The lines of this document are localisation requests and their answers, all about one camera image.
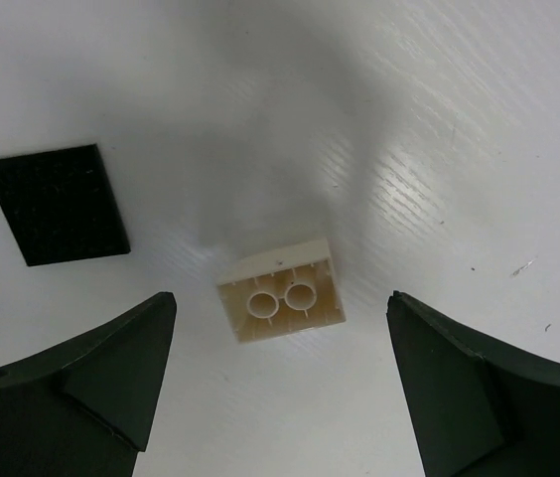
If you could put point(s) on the black square lego plate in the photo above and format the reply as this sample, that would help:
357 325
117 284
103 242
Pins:
60 206

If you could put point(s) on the cream lego brick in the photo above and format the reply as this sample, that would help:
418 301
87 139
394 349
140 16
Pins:
282 291

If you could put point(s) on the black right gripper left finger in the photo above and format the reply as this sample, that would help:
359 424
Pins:
86 406

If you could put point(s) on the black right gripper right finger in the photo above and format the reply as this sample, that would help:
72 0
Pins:
478 406

